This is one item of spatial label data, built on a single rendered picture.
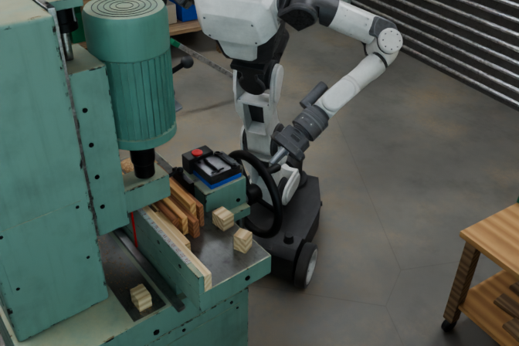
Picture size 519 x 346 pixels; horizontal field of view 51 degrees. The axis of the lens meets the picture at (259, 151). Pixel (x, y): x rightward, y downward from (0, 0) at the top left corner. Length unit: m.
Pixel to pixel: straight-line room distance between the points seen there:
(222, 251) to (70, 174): 0.42
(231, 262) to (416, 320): 1.30
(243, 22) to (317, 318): 1.29
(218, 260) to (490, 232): 1.14
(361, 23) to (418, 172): 1.72
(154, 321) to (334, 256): 1.43
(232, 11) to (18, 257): 0.95
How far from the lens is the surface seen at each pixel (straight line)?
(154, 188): 1.41
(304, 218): 2.60
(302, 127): 1.64
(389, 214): 2.97
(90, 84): 1.16
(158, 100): 1.23
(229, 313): 1.57
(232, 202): 1.53
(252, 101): 2.11
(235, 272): 1.33
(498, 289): 2.48
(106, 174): 1.27
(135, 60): 1.16
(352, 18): 1.73
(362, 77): 1.71
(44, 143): 1.13
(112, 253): 1.55
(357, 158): 3.35
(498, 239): 2.15
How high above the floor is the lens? 1.86
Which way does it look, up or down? 34 degrees down
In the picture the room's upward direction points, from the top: 1 degrees clockwise
